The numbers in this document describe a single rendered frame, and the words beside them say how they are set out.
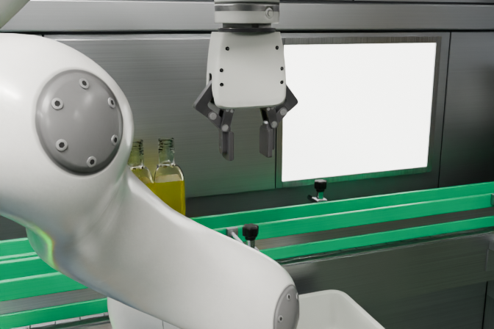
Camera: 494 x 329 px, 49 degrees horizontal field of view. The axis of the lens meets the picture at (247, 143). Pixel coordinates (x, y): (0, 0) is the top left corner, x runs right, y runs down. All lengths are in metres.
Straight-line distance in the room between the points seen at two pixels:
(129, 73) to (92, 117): 0.81
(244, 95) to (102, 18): 0.48
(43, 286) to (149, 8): 0.56
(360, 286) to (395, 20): 0.61
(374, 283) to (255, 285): 0.68
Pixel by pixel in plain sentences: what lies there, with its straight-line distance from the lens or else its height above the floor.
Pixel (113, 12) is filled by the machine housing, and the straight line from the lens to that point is 1.11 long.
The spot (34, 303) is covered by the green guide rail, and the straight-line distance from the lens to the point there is 0.95.
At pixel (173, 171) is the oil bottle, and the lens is 1.01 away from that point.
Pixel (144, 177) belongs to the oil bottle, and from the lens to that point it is 1.00.
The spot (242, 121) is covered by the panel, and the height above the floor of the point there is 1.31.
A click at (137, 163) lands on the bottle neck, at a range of 1.00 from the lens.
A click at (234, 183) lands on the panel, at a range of 1.21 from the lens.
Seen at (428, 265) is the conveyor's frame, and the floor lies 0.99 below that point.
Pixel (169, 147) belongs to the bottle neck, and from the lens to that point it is 1.01.
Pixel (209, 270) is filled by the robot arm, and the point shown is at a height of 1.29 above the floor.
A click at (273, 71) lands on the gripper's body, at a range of 0.71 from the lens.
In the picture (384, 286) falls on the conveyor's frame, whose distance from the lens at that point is 1.25.
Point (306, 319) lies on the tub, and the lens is 1.10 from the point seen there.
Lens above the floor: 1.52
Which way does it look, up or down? 13 degrees down
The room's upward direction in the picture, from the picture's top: straight up
